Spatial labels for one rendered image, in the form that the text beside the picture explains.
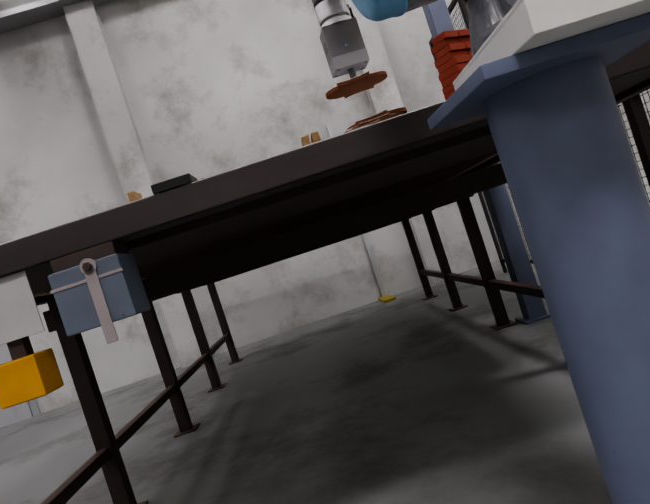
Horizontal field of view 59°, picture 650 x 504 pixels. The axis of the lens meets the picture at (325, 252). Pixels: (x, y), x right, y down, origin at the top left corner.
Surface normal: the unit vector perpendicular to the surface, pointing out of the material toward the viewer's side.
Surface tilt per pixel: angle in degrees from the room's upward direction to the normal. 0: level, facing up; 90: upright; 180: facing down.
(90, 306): 90
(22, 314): 90
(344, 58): 90
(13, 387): 90
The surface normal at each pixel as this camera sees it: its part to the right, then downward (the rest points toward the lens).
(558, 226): -0.68, 0.22
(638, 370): -0.31, 0.11
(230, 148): 0.06, -0.01
